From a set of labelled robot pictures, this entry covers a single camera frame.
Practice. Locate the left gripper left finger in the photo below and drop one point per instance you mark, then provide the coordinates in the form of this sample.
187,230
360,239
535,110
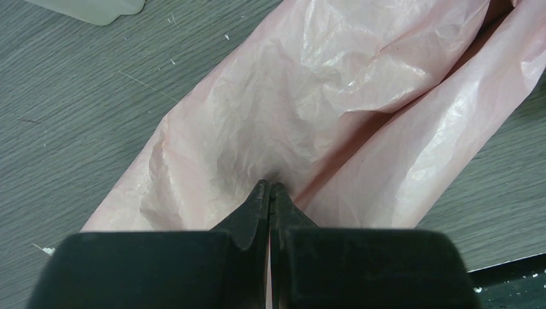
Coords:
224,267

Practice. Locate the white ribbed vase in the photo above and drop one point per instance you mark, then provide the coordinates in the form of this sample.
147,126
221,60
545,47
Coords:
97,12

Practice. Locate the pink flower bouquet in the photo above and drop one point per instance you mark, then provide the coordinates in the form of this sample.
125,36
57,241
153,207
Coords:
365,110

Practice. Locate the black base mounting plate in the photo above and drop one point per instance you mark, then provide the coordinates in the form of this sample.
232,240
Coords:
514,284

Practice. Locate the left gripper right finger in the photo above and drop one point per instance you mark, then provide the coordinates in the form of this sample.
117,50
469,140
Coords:
314,267

